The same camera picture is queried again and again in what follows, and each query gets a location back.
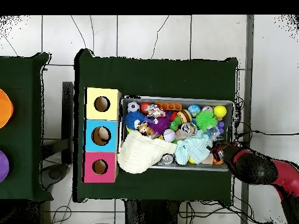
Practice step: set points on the wooden box with three holes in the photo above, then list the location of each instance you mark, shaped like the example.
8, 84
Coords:
102, 116

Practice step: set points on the crushed drink can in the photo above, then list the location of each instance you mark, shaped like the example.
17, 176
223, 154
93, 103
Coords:
186, 129

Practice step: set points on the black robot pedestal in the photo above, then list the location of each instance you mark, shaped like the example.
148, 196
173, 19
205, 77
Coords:
151, 213

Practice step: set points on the purple round object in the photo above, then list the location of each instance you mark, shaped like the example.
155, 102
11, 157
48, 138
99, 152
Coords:
3, 166

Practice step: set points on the purple spiky toy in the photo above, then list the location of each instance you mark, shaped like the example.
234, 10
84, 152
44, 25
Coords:
161, 124

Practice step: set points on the green puffer ball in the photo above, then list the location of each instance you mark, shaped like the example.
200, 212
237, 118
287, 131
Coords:
206, 120

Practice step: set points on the dark green table cloth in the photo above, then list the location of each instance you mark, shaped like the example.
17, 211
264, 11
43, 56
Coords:
23, 93
151, 77

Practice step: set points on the toy hamburger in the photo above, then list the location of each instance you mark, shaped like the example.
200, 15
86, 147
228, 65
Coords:
184, 116

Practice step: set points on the orange round object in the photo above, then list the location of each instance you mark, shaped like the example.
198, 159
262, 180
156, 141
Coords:
5, 108

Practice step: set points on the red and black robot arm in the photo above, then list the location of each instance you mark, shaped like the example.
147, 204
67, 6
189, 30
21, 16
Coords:
254, 168

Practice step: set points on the mint green cloth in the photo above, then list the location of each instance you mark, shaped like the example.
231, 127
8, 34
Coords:
193, 149

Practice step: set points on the white baseball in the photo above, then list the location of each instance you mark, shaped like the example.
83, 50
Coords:
169, 135

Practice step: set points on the cream waffle cloth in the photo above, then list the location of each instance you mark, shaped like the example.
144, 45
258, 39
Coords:
140, 154

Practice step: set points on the soccer ball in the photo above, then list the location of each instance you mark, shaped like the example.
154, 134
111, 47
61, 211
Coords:
133, 106

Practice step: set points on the blue puffer ball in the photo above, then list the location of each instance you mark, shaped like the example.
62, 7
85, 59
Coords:
132, 119

